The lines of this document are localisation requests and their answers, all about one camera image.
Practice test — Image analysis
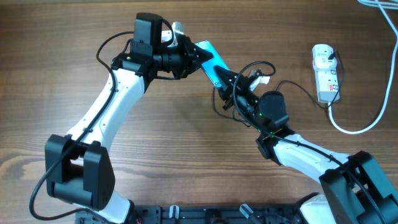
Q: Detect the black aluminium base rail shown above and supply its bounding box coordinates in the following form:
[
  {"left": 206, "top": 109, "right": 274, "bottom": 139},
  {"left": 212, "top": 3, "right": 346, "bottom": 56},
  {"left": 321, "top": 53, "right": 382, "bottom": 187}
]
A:
[{"left": 74, "top": 203, "right": 352, "bottom": 224}]

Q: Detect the Galaxy S25 smartphone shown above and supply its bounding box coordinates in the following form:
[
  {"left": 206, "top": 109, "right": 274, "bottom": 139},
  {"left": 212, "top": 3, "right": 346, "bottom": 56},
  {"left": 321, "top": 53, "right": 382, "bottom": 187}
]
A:
[{"left": 195, "top": 40, "right": 229, "bottom": 88}]

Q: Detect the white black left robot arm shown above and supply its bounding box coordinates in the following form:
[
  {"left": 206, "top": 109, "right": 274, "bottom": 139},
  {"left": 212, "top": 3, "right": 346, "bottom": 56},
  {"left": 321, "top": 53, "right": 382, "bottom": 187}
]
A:
[{"left": 42, "top": 12, "right": 212, "bottom": 223}]

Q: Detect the white charger plug adapter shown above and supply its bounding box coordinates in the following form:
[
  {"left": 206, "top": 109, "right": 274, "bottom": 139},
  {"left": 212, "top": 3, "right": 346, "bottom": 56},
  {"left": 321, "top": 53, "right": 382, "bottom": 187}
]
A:
[{"left": 312, "top": 55, "right": 337, "bottom": 72}]

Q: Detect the white power strip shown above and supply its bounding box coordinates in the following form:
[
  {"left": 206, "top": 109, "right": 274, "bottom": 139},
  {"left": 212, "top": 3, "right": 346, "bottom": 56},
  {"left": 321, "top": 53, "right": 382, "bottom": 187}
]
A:
[{"left": 312, "top": 44, "right": 340, "bottom": 103}]

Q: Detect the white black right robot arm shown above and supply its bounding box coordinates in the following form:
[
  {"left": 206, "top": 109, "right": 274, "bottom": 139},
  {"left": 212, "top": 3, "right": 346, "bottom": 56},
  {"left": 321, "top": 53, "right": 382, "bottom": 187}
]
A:
[{"left": 214, "top": 65, "right": 397, "bottom": 223}]

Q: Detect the white power strip cord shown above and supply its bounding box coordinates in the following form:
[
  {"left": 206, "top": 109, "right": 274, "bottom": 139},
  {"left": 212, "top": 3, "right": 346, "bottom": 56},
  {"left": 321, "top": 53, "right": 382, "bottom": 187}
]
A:
[{"left": 327, "top": 0, "right": 398, "bottom": 135}]

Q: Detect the black USB charging cable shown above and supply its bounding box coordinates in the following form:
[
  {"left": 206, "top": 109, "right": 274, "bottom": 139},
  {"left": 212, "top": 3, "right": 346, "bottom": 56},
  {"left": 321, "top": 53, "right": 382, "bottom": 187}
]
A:
[{"left": 212, "top": 49, "right": 346, "bottom": 128}]

